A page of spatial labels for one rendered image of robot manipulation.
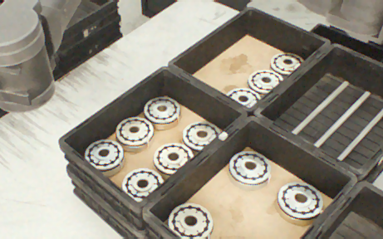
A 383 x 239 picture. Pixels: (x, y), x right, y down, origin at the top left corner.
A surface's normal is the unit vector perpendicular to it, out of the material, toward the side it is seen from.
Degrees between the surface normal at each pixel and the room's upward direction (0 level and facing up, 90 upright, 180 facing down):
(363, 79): 90
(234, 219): 0
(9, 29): 0
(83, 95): 0
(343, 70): 90
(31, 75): 90
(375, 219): 90
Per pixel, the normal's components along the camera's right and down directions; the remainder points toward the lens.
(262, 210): -0.07, -0.66
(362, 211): -0.72, 0.55
